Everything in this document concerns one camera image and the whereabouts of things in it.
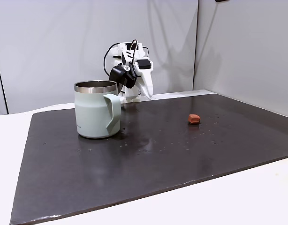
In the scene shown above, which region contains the red-brown cube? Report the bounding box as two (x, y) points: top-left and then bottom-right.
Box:
(187, 113), (202, 125)

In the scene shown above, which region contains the pale green steel-rimmed mug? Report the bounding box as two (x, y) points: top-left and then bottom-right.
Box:
(74, 80), (122, 139)

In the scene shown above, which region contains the dark brown table mat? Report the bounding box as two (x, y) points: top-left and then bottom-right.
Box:
(9, 93), (288, 225)

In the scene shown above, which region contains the black camera box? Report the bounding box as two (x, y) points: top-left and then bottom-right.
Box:
(109, 64), (137, 89)

